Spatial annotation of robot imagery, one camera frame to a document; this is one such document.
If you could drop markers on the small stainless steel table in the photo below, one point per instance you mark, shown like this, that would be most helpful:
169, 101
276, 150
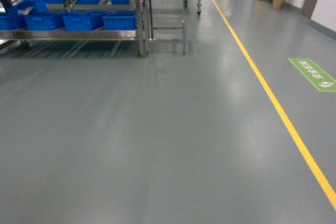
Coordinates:
149, 28

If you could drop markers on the stainless steel flow rack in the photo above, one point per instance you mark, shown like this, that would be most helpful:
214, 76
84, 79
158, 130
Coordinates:
97, 20

